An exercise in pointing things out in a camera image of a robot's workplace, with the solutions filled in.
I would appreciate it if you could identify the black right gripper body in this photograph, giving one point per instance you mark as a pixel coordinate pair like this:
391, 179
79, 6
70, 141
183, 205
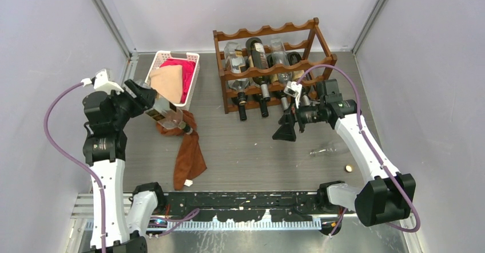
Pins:
291, 116

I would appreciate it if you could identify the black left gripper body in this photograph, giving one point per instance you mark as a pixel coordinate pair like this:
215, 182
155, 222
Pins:
134, 106

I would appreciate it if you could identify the dark wine bottle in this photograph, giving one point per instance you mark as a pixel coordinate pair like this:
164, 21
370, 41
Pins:
283, 79

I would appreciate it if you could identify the dark bottle white label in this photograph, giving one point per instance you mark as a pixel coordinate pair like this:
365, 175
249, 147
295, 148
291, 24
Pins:
262, 104

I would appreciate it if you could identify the clear bottle brown label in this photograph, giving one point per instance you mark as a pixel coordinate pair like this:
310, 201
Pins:
235, 63

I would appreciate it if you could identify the green bottle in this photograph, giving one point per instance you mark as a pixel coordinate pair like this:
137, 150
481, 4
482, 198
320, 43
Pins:
257, 58

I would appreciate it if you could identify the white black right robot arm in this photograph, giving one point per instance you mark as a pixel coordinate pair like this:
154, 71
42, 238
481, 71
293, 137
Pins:
387, 194

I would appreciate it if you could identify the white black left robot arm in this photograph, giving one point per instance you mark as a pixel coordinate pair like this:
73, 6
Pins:
104, 150

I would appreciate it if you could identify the peach folded cloth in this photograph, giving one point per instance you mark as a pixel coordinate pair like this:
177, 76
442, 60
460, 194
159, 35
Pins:
167, 81

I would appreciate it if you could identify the white plastic basket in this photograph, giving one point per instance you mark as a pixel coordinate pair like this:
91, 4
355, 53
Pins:
161, 56

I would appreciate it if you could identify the pink folded cloth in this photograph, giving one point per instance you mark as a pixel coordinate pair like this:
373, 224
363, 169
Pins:
188, 68

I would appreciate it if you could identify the brown towel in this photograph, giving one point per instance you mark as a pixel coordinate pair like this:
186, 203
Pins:
189, 162

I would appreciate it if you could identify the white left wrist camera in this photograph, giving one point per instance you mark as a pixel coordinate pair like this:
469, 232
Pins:
102, 82

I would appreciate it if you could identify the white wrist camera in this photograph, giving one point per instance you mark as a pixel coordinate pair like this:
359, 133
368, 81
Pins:
294, 90
102, 82

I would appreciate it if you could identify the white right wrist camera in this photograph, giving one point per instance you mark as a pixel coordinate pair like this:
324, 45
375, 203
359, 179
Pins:
294, 90

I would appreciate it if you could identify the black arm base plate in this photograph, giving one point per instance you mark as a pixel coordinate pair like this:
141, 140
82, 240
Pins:
281, 206

